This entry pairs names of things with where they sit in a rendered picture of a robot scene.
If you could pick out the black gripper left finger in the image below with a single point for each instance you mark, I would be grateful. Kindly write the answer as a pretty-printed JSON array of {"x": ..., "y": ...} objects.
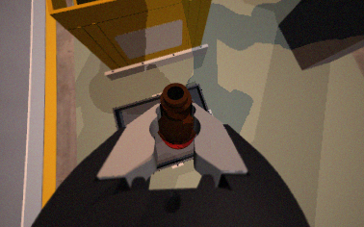
[{"x": 128, "y": 153}]

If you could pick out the brown bottle with red label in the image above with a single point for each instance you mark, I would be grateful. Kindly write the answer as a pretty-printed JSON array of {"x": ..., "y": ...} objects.
[{"x": 176, "y": 126}]

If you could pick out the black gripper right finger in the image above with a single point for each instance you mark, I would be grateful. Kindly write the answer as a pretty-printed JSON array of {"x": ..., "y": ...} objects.
[{"x": 236, "y": 165}]

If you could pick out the orange divided crate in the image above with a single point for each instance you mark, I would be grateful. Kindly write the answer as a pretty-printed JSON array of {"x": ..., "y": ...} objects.
[{"x": 124, "y": 32}]

